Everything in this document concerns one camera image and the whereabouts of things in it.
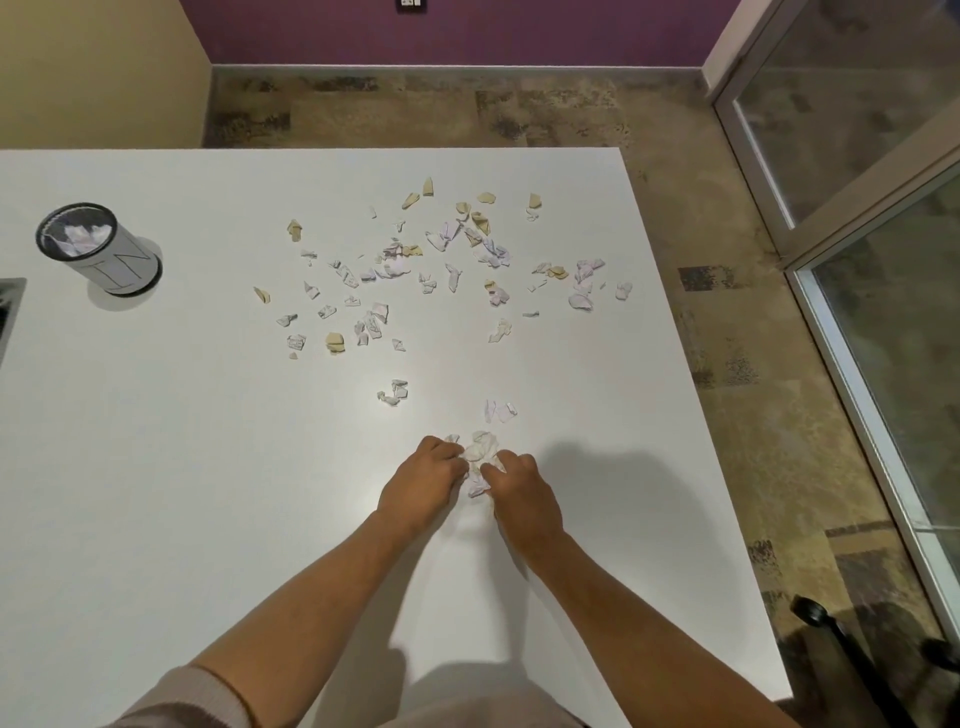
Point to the person's left hand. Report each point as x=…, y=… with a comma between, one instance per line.
x=420, y=487

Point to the person's right hand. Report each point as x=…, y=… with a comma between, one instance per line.
x=525, y=506

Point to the person's left fingers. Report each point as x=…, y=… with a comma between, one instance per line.
x=448, y=454

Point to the person's right fingers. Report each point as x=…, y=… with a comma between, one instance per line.
x=510, y=466

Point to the white paper wad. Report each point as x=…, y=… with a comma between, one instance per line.
x=478, y=448

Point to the person's right forearm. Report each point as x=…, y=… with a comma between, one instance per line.
x=637, y=645

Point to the person's left forearm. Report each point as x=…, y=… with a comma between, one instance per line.
x=315, y=600

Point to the scatter of torn paper scraps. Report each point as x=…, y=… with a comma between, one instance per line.
x=581, y=301

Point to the white-framed glass door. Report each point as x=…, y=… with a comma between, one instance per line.
x=847, y=375
x=757, y=135

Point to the black office chair base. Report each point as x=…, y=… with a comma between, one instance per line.
x=840, y=645

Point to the grey cylindrical bin, black rim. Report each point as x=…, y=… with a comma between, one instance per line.
x=120, y=262

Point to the paper scraps inside bin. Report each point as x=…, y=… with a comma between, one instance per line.
x=75, y=238

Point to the grey laptop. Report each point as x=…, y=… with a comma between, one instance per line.
x=7, y=315

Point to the black wall socket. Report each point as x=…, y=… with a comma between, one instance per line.
x=411, y=4

